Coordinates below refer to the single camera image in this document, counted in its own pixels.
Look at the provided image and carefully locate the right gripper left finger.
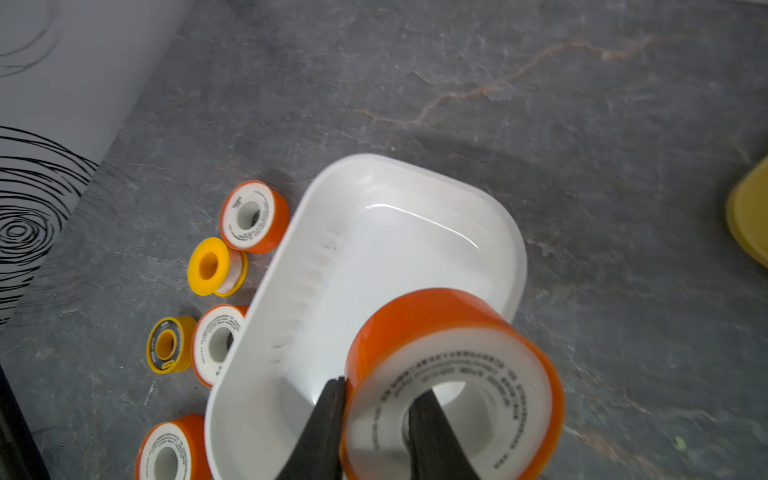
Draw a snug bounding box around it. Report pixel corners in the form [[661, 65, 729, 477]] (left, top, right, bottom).
[[277, 377, 347, 480]]

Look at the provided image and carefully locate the orange sealing tape roll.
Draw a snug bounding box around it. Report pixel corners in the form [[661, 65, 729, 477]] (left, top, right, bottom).
[[340, 288, 565, 479], [134, 414, 212, 480], [219, 180, 290, 254], [192, 304, 248, 388]]

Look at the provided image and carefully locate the yellow sealing tape roll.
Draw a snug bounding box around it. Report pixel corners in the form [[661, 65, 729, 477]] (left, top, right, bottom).
[[187, 237, 248, 297]]

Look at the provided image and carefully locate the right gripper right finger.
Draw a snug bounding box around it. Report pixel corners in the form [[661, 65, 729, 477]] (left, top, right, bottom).
[[408, 390, 479, 480]]

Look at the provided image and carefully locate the yellow tray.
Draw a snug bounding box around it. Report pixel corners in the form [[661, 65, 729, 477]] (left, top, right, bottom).
[[725, 157, 768, 267]]

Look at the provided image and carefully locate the yellow black tape roll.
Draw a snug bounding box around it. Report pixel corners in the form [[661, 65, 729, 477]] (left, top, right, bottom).
[[146, 316, 197, 375]]

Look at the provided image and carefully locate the white plastic storage box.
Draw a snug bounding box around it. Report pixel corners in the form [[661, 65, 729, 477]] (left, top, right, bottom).
[[205, 153, 527, 479]]

